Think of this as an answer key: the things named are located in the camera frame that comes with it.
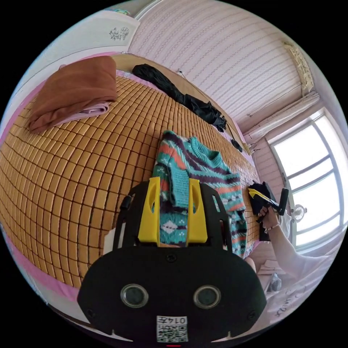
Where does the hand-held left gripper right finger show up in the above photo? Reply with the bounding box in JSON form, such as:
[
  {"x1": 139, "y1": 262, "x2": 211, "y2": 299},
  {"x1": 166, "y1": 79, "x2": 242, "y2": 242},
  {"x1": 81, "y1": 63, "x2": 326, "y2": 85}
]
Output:
[{"x1": 186, "y1": 178, "x2": 209, "y2": 244}]

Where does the person's right hand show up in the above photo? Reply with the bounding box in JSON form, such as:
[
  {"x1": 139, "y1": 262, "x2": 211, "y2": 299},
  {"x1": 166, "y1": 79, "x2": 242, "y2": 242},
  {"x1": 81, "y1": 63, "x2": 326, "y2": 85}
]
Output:
[{"x1": 257, "y1": 205, "x2": 281, "y2": 234}]

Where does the window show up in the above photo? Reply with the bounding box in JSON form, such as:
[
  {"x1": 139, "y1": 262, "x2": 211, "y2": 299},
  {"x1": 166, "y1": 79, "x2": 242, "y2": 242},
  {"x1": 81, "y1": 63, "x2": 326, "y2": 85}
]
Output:
[{"x1": 268, "y1": 108, "x2": 348, "y2": 252}]

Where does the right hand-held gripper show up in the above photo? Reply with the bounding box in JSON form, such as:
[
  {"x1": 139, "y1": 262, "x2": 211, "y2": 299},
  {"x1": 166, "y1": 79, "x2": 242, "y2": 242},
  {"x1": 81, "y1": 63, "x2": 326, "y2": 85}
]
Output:
[{"x1": 249, "y1": 182, "x2": 284, "y2": 223}]

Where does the green striped sweater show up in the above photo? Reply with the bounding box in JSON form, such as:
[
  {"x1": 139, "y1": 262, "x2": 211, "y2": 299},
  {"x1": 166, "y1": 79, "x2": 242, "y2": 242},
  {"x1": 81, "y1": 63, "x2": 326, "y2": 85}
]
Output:
[{"x1": 152, "y1": 130, "x2": 248, "y2": 259}]

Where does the pile of clothes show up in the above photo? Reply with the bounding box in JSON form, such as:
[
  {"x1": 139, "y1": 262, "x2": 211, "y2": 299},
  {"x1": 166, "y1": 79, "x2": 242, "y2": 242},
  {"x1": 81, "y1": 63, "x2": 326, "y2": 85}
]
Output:
[{"x1": 28, "y1": 55, "x2": 118, "y2": 134}]

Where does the black garment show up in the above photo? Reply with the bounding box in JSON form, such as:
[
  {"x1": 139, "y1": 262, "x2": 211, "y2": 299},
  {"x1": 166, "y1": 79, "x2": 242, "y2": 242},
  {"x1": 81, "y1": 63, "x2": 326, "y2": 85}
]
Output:
[{"x1": 132, "y1": 63, "x2": 227, "y2": 133}]

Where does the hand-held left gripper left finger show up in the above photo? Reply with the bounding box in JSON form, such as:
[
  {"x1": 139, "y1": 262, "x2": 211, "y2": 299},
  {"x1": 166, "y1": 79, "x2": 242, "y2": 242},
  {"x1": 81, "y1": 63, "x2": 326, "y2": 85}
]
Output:
[{"x1": 138, "y1": 177, "x2": 161, "y2": 243}]

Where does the bed with woven mat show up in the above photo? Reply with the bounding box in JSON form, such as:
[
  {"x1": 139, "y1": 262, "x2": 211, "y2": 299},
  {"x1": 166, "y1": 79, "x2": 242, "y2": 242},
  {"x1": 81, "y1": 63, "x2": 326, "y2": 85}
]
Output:
[{"x1": 0, "y1": 53, "x2": 262, "y2": 303}]

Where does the person's body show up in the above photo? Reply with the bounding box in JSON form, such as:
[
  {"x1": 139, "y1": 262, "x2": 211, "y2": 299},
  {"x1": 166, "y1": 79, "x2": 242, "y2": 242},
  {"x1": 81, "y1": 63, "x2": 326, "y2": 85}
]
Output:
[{"x1": 244, "y1": 215, "x2": 344, "y2": 326}]

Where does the person's right forearm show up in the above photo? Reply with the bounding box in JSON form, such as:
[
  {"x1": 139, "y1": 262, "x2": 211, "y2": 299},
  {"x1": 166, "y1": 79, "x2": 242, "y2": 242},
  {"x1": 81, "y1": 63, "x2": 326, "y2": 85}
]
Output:
[{"x1": 266, "y1": 223, "x2": 301, "y2": 263}]

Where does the dark navy garment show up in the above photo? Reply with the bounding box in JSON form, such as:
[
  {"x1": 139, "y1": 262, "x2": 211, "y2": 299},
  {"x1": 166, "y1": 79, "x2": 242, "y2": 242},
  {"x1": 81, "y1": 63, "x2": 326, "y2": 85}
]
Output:
[{"x1": 248, "y1": 181, "x2": 274, "y2": 242}]

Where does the fan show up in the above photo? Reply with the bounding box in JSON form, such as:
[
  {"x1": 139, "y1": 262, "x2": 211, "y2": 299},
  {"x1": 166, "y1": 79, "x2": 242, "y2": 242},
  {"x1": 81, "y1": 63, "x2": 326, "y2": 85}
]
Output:
[{"x1": 292, "y1": 204, "x2": 308, "y2": 223}]

